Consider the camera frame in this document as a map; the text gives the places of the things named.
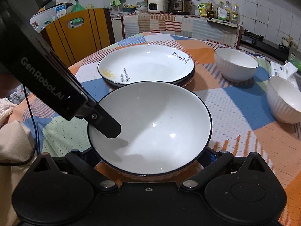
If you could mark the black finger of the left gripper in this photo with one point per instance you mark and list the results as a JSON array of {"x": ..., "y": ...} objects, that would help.
[{"x": 99, "y": 118}]

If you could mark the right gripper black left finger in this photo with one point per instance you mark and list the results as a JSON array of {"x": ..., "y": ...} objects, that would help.
[{"x": 83, "y": 164}]

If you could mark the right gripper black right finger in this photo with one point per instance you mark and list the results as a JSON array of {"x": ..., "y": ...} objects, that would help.
[{"x": 214, "y": 163}]

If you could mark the white black-rimmed deep plate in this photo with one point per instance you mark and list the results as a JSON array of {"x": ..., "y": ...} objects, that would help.
[{"x": 164, "y": 128}]

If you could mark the white Morning Honey plate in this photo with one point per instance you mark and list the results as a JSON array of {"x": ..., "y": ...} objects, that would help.
[{"x": 139, "y": 63}]

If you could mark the white ribbed bowl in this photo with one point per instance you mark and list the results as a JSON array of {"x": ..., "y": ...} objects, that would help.
[
  {"x": 284, "y": 100},
  {"x": 235, "y": 65}
]

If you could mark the pink bunny carrot plate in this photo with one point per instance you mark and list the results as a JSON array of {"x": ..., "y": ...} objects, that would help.
[{"x": 119, "y": 177}]

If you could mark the fluffy white sleeve forearm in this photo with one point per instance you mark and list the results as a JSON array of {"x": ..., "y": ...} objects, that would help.
[{"x": 17, "y": 145}]

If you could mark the left hand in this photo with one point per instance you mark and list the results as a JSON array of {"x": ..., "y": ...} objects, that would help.
[{"x": 7, "y": 84}]

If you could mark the silver refrigerator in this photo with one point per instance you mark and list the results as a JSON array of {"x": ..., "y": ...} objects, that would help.
[{"x": 40, "y": 20}]

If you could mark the yellow wooden chair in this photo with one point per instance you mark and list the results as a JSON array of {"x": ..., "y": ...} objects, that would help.
[{"x": 77, "y": 35}]

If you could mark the colourful patchwork tablecloth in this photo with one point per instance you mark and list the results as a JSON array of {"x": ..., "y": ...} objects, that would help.
[{"x": 242, "y": 121}]

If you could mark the white rice cooker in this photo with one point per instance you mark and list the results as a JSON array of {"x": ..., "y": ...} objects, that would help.
[{"x": 157, "y": 6}]

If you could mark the black pressure cooker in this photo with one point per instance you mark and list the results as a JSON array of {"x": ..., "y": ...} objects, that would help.
[{"x": 181, "y": 7}]

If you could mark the white tissue pack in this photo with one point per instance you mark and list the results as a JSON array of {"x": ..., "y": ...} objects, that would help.
[{"x": 286, "y": 71}]

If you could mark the striped counter cloth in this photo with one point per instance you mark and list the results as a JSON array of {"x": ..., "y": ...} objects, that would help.
[{"x": 191, "y": 26}]

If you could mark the black gas stove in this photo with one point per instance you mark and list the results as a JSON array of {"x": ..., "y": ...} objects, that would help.
[{"x": 259, "y": 45}]

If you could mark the yellow oil bottle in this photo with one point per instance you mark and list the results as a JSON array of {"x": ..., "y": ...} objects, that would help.
[{"x": 235, "y": 14}]

